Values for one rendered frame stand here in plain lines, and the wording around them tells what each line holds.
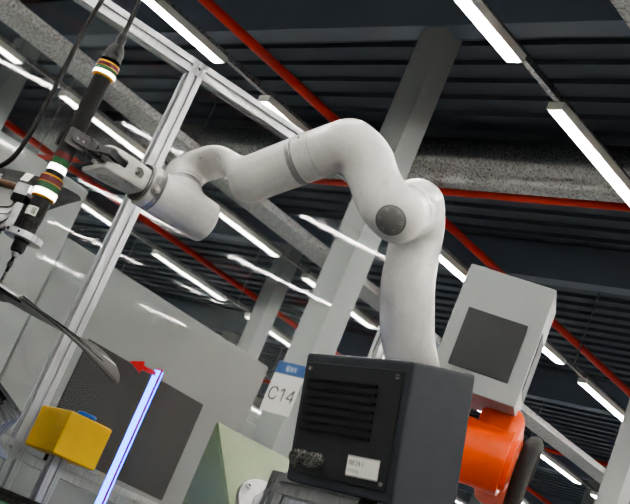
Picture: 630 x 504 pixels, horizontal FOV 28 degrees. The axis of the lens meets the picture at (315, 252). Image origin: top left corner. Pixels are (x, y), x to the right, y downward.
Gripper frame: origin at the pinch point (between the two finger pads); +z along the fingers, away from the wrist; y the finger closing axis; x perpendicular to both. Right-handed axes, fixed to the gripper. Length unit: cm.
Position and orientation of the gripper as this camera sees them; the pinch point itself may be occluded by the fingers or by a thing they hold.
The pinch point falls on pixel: (72, 140)
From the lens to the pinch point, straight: 232.6
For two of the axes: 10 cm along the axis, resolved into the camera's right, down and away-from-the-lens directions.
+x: 3.8, -8.8, 2.7
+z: -7.4, -4.7, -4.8
